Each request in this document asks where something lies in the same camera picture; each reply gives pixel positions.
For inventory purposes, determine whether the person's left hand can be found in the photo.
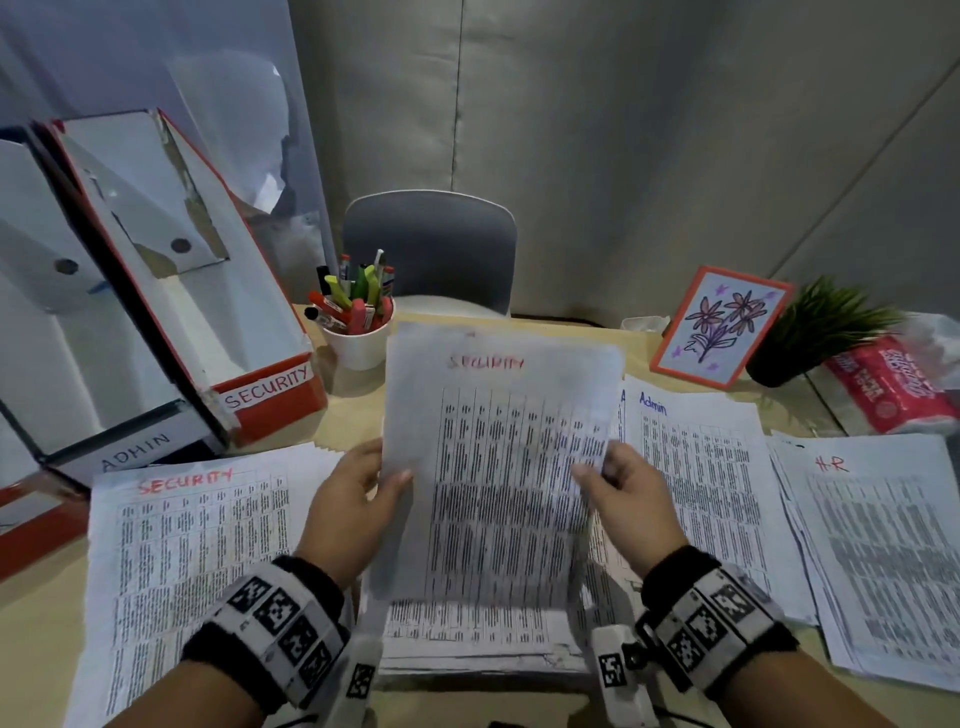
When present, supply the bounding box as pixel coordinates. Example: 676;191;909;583
293;438;415;590

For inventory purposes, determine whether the person's right hand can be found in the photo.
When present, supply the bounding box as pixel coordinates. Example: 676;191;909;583
571;440;690;579

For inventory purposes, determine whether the admin paper pile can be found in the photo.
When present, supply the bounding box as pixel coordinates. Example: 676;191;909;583
614;374;819;624

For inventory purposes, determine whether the security paper pile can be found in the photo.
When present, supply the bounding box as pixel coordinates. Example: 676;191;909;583
63;442;354;728

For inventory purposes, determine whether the unsorted paper pile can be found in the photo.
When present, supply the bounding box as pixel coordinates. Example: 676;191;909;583
359;517;646;676

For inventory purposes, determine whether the HR paper pile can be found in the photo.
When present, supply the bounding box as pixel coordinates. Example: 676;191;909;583
766;431;960;693

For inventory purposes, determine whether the black admin file box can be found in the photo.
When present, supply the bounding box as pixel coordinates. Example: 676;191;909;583
0;127;226;489

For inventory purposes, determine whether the person's right forearm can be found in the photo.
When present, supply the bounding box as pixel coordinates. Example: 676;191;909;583
719;650;901;728

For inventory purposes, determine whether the person's left forearm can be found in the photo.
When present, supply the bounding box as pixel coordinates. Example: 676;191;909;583
104;680;268;728

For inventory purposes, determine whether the black left wristband with markers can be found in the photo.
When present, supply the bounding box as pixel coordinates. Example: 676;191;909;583
179;554;352;714

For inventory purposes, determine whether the black wristband with markers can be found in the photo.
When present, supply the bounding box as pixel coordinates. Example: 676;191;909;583
633;545;800;699
179;554;352;714

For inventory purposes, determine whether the black right wristband with markers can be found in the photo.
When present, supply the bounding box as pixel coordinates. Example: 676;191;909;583
633;545;800;699

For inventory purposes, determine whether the white pen cup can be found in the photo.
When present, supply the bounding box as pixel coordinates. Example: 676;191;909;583
320;296;397;373

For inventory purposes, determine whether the green plant in black pot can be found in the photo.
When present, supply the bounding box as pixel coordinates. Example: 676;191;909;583
744;275;905;389

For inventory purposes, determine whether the orange framed flower drawing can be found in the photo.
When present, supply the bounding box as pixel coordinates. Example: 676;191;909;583
649;264;796;391

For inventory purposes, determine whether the bunch of coloured markers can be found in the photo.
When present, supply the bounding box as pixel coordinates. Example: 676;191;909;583
303;248;397;337

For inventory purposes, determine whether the grey chair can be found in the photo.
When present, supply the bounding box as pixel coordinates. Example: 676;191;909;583
341;189;519;320

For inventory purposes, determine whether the red white paper towel pack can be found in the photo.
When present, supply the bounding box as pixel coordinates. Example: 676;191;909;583
809;333;960;436

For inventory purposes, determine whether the clear plastic bag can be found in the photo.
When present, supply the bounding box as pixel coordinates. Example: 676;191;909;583
899;311;960;354

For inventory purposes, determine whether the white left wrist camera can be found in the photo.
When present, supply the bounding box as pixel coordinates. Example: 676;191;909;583
322;633;385;728

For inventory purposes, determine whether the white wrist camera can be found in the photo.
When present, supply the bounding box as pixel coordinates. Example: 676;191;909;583
590;624;661;728
322;633;385;728

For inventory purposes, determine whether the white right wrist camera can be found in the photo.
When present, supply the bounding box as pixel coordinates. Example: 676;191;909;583
590;624;661;728

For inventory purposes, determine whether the black right camera cable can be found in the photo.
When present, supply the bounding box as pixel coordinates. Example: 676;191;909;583
652;704;714;728

